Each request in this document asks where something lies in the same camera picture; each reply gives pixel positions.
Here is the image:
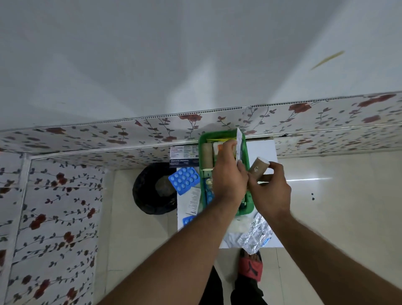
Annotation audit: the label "red sandal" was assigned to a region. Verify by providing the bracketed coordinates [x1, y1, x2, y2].
[238, 249, 264, 282]

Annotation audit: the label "person's left forearm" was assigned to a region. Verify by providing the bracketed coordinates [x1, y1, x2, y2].
[97, 193, 249, 305]

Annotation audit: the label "silver blister strip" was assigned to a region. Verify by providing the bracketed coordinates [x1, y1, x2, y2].
[237, 212, 273, 255]

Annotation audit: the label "person's left hand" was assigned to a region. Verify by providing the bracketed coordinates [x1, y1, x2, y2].
[213, 140, 249, 202]

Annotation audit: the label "dark blue medicine box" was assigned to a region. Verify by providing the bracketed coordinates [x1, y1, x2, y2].
[169, 145, 200, 168]

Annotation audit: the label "white paper leaflet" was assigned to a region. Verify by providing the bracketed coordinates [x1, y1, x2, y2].
[185, 187, 202, 217]

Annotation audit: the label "large blue blister pack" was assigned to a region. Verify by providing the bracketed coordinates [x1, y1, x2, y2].
[168, 167, 201, 196]

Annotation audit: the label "black waste bin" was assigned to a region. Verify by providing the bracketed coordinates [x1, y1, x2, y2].
[132, 162, 178, 215]

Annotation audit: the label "green plastic tray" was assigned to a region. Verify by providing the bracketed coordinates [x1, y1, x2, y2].
[198, 129, 254, 217]

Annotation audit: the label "white sachet packet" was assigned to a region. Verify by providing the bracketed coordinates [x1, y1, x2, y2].
[236, 128, 244, 164]

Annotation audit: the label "person's black trouser legs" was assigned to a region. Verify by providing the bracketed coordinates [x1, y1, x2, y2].
[199, 265, 268, 305]

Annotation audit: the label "beige bandage roll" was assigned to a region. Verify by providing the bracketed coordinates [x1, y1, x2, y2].
[201, 143, 214, 171]

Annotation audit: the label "brown bandage roll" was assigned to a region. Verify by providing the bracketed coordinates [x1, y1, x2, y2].
[248, 157, 271, 182]

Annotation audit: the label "person's right hand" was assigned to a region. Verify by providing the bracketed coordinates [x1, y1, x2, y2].
[247, 162, 292, 221]

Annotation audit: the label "person's right forearm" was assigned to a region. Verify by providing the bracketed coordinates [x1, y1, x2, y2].
[267, 210, 402, 305]

